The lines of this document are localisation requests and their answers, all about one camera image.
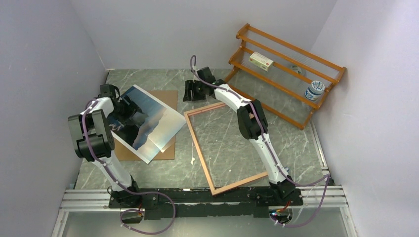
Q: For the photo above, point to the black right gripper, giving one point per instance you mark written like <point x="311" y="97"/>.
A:
<point x="190" y="85"/>

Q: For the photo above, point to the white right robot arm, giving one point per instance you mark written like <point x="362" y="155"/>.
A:
<point x="252" y="123"/>

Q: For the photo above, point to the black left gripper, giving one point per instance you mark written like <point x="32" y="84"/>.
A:
<point x="132" y="108"/>

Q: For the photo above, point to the pink wooden photo frame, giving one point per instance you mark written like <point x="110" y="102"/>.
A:
<point x="227" y="159"/>

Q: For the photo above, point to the landscape photo print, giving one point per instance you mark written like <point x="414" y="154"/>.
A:
<point x="152" y="126"/>

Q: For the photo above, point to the brown cardboard backing board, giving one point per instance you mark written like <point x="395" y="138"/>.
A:
<point x="163" y="130"/>

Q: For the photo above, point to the blue white round jar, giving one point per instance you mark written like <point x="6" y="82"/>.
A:
<point x="315" y="90"/>

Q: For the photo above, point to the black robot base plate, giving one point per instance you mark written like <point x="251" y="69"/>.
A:
<point x="157" y="204"/>

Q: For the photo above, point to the orange wooden shelf rack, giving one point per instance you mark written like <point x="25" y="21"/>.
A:
<point x="280" y="90"/>

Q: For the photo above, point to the aluminium rail frame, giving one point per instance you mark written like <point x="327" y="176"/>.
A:
<point x="84" y="210"/>

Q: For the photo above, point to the white green small box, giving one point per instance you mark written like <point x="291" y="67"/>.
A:
<point x="261" y="61"/>

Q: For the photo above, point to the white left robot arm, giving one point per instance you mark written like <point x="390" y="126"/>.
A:
<point x="93" y="140"/>

